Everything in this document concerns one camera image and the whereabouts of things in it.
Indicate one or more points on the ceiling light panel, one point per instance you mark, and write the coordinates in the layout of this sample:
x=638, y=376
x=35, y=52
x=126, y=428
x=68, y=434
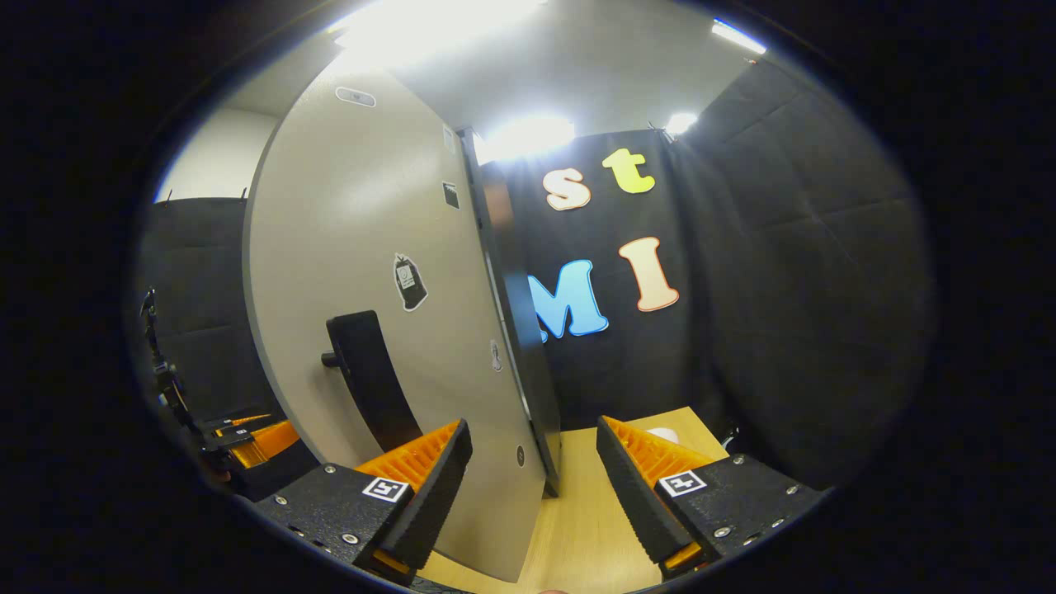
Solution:
x=429, y=25
x=738, y=35
x=681, y=124
x=528, y=136

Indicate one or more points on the beige cabinet door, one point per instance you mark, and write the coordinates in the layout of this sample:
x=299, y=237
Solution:
x=355, y=181

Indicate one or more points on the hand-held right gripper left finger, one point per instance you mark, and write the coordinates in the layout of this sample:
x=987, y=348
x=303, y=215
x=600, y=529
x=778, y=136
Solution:
x=437, y=495

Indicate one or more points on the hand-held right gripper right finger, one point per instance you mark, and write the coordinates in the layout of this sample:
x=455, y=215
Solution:
x=631, y=495

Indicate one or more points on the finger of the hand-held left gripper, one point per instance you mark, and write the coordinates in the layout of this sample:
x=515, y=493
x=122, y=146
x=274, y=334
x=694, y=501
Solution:
x=235, y=422
x=276, y=474

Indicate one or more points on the pale pink plush toy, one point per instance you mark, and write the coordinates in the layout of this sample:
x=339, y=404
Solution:
x=664, y=434

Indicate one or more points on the black backdrop cloth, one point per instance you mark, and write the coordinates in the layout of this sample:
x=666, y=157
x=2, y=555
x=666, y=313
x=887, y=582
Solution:
x=808, y=289

